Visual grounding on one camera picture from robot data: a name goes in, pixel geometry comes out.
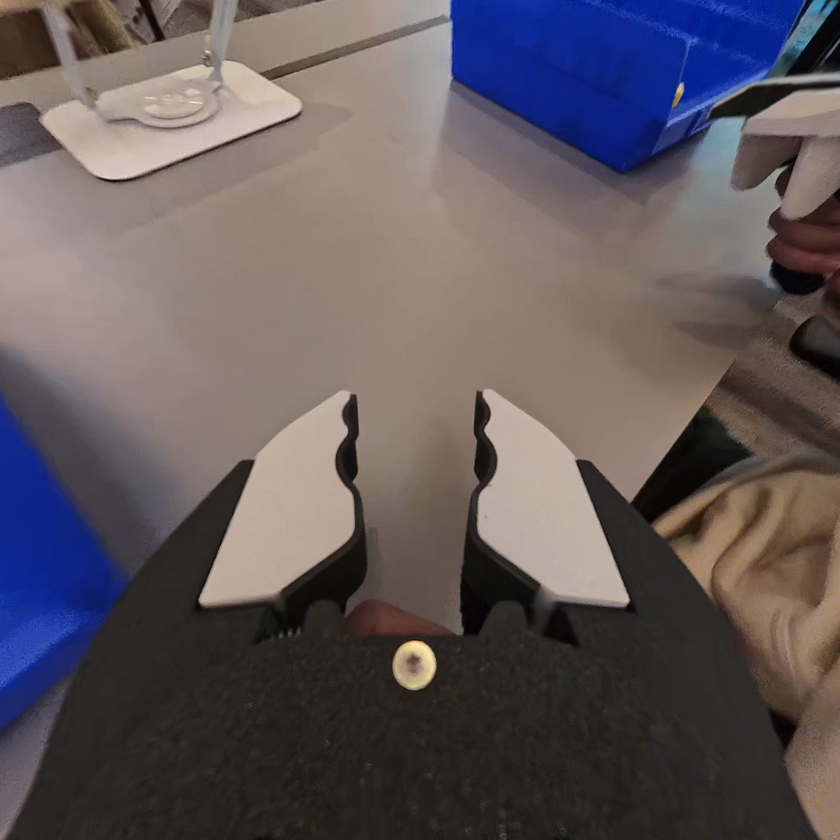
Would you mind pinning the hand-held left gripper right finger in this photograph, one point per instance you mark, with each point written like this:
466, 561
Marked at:
548, 518

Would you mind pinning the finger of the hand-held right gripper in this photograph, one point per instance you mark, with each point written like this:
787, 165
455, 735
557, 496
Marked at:
754, 102
807, 118

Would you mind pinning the person's dark trouser leg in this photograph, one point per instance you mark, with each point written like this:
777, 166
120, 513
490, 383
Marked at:
689, 459

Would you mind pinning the blue plastic bin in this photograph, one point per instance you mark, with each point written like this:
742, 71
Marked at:
590, 72
46, 577

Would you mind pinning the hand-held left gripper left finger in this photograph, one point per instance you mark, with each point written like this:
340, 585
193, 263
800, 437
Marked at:
289, 518

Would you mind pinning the white metal stand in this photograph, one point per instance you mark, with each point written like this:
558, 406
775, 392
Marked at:
249, 105

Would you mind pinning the yellow wooden cube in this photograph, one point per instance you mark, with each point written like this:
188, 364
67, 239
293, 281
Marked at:
680, 93

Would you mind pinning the person's cream sweatshirt torso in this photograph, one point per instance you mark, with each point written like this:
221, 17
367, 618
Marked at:
774, 577

